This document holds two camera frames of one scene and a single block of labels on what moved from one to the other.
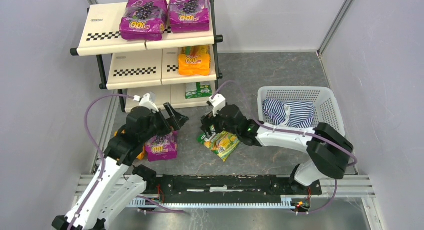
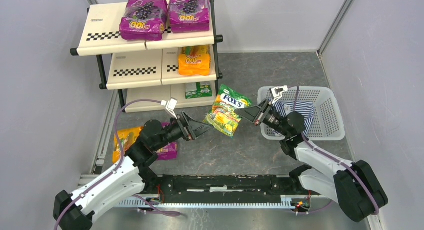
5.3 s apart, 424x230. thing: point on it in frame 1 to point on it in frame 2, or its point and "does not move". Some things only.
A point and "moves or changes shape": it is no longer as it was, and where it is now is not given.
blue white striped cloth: [295, 113] does not move
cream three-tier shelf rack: [179, 71] does not move
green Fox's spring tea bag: [222, 144] moves or changes shape
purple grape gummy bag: [144, 19] does not move
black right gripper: [209, 125] to [260, 112]
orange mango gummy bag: [194, 60] does not move
